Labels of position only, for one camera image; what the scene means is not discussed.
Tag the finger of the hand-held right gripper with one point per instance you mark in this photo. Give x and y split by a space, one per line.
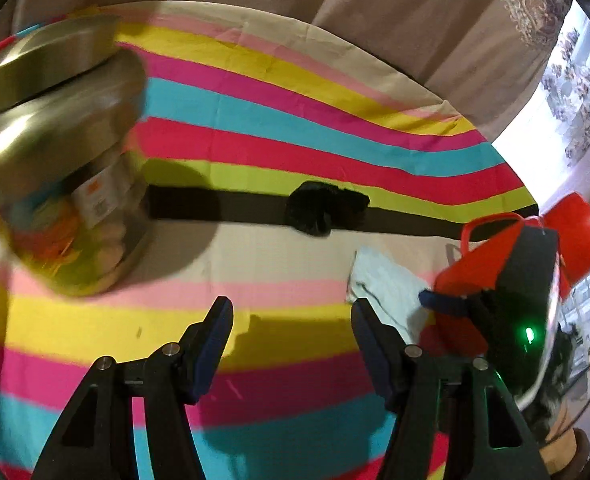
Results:
442 302

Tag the glass jar with metal lid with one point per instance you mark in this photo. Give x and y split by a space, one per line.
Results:
50 160

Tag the red canister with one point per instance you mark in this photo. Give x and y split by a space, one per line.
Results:
455 275

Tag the colourful striped tablecloth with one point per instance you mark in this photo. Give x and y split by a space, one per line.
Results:
275 150

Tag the black cloth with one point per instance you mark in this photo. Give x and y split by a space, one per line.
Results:
325 207

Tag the beige curtain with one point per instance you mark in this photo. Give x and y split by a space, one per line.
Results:
425 35

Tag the light grey sock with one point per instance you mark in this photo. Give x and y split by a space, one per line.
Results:
385 285

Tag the lace window curtain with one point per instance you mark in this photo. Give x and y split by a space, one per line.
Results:
575 85

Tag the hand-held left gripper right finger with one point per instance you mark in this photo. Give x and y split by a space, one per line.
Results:
375 355

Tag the red canister lid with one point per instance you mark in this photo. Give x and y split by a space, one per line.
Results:
575 240

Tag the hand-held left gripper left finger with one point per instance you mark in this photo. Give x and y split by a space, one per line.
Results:
210 350

